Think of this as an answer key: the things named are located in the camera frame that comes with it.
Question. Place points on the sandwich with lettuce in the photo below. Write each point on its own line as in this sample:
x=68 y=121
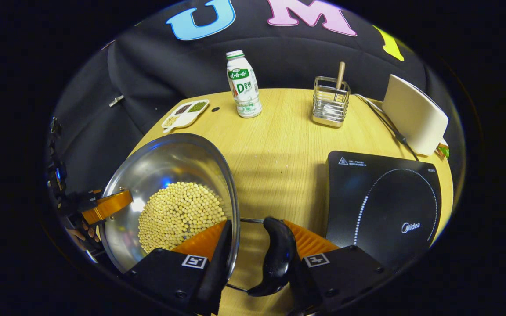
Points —
x=444 y=150

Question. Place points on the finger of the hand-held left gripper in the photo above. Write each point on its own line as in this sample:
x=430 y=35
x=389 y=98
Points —
x=108 y=206

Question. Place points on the steel pot with beans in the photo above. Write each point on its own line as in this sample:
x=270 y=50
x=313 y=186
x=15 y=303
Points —
x=169 y=162

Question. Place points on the black induction cooktop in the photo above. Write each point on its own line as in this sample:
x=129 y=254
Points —
x=384 y=210

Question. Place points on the white toaster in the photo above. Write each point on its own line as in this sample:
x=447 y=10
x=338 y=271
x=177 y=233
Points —
x=415 y=114

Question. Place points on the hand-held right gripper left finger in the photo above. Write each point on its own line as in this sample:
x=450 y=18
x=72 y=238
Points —
x=218 y=272

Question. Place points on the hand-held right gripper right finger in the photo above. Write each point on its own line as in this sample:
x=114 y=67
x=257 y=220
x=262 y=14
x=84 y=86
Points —
x=345 y=276

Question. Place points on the silver cloth clip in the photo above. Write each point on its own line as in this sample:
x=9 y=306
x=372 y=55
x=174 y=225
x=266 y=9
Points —
x=116 y=101

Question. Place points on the divided dish of beans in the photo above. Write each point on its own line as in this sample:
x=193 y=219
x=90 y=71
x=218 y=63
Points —
x=185 y=115

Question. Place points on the white drink bottle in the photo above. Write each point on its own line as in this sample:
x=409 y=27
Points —
x=244 y=87

